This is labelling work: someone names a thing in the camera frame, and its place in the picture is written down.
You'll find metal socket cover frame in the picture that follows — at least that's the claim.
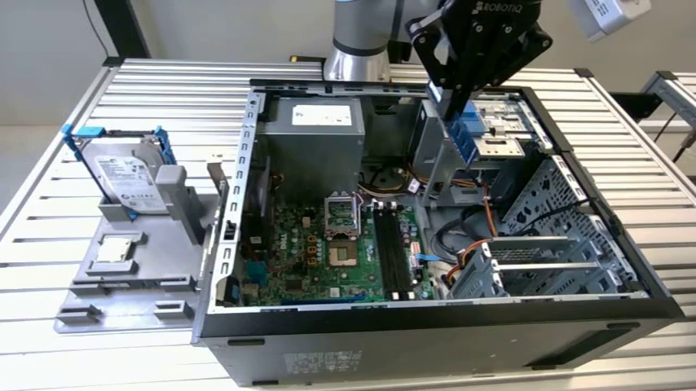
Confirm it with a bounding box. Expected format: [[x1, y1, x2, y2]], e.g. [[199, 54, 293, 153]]
[[324, 190, 364, 238]]

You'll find hard disk in blue carrier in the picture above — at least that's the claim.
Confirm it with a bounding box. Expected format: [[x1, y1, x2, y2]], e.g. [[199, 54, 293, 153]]
[[62, 124, 179, 221]]

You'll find grey power supply unit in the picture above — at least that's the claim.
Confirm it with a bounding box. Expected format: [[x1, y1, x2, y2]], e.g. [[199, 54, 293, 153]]
[[254, 95, 366, 200]]

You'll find black clamp bracket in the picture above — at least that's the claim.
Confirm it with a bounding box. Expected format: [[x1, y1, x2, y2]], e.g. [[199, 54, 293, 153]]
[[607, 91, 663, 120]]

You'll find grey perforated disk bay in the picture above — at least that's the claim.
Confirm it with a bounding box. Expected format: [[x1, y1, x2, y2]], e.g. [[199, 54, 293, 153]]
[[448, 234, 652, 301]]

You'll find grey plastic parts rack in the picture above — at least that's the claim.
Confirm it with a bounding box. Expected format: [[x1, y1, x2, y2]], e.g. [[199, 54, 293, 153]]
[[54, 162, 225, 333]]

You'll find power supply wire bundle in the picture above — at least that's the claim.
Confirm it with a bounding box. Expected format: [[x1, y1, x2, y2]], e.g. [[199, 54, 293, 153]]
[[358, 162, 425, 199]]

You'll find green motherboard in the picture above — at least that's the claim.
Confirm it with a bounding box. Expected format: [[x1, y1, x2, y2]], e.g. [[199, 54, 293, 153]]
[[238, 195, 436, 306]]

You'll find orange wire bundle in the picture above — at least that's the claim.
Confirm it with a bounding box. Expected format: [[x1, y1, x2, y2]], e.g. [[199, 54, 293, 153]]
[[445, 182, 500, 286]]

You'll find aluminium side table frame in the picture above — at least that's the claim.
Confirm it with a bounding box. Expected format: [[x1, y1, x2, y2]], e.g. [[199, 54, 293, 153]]
[[640, 71, 696, 123]]

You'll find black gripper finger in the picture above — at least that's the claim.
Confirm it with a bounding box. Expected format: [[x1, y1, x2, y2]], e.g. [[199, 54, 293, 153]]
[[461, 24, 555, 120], [409, 15, 476, 121]]

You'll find open black PC case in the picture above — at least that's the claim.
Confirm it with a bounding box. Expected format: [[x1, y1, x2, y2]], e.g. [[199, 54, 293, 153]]
[[190, 77, 687, 388]]

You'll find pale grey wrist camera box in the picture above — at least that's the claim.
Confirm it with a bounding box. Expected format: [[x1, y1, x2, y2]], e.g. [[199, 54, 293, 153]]
[[568, 0, 652, 44]]

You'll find black vertical frame post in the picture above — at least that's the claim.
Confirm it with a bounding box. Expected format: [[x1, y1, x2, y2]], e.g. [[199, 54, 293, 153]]
[[92, 0, 153, 59]]

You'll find CPU socket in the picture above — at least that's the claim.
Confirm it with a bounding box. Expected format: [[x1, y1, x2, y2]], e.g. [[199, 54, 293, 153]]
[[325, 238, 364, 268]]

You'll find blue plastic drive latch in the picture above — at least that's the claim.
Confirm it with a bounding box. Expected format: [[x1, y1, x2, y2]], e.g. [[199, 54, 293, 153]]
[[465, 101, 485, 138]]

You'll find black RAM slot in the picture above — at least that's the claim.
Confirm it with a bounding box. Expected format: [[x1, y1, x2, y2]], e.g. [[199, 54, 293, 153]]
[[372, 201, 402, 301], [384, 201, 418, 301]]

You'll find silver CPU chip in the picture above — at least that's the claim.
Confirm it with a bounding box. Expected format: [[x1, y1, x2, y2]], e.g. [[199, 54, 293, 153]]
[[96, 235, 137, 262]]

